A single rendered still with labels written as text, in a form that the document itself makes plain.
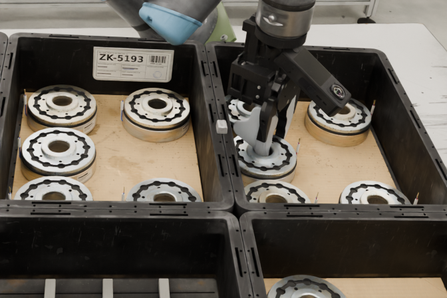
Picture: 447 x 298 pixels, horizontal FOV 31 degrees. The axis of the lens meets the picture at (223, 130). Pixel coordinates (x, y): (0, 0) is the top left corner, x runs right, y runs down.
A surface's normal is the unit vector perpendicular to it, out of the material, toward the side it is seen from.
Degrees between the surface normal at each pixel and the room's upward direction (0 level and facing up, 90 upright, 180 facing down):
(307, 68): 28
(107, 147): 0
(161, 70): 90
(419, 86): 0
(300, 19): 90
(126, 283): 0
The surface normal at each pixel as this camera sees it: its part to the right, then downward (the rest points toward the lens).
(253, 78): -0.50, 0.46
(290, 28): 0.18, 0.60
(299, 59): 0.53, -0.54
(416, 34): 0.12, -0.80
